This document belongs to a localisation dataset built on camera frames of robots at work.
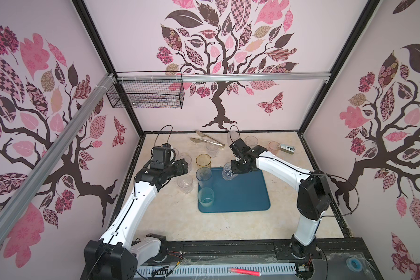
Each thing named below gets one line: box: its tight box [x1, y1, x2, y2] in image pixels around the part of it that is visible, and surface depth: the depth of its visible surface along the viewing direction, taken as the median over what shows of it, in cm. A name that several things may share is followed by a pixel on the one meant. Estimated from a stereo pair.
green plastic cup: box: [197, 186, 215, 208], surface depth 85 cm
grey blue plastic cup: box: [195, 166, 213, 189], surface depth 91 cm
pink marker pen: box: [228, 267, 262, 277], surface depth 70 cm
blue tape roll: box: [345, 257, 363, 272], surface depth 71 cm
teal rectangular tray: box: [197, 166, 271, 214], surface depth 92 cm
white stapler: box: [279, 143, 296, 155], surface depth 111 cm
